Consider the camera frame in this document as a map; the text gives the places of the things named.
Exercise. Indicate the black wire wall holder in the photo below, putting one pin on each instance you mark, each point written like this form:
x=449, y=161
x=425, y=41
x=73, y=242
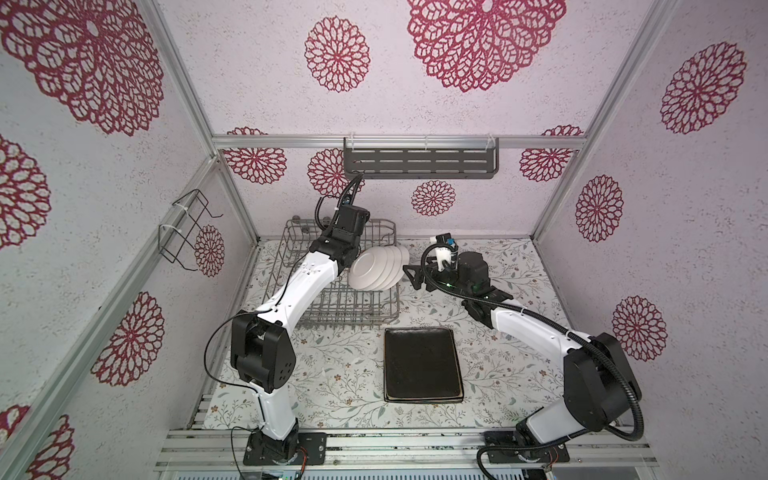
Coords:
x=194, y=246

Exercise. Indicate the grey slotted wall shelf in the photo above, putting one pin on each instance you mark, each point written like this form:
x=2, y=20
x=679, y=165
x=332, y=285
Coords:
x=424, y=163

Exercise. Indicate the aluminium mounting rail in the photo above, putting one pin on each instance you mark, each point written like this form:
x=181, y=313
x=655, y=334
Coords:
x=363, y=431

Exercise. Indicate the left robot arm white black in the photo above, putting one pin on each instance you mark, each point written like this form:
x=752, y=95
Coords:
x=261, y=350

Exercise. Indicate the floral patterned rectangular plate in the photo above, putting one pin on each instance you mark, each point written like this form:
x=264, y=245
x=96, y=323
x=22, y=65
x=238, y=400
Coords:
x=424, y=399

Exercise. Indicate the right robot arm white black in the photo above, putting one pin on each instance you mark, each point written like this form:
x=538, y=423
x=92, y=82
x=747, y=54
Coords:
x=600, y=391

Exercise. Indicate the grey wire dish rack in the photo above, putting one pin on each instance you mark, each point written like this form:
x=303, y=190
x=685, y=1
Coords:
x=338, y=304

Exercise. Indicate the white round plate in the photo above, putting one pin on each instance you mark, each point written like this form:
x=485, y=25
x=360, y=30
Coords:
x=396, y=271
x=405, y=257
x=367, y=268
x=390, y=257

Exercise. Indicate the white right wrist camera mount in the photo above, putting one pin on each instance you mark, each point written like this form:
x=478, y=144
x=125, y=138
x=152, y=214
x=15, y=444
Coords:
x=446, y=253

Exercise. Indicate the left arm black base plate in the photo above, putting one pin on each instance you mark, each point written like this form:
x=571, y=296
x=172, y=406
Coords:
x=296, y=449

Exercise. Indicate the white square plate black rim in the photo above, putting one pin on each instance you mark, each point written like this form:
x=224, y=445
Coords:
x=420, y=394

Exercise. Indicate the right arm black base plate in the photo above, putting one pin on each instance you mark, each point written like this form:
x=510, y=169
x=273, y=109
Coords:
x=507, y=446

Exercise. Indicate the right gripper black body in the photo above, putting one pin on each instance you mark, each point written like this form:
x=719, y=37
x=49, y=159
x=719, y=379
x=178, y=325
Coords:
x=461, y=289

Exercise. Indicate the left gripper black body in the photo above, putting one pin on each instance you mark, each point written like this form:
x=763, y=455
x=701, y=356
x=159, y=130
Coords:
x=327, y=235

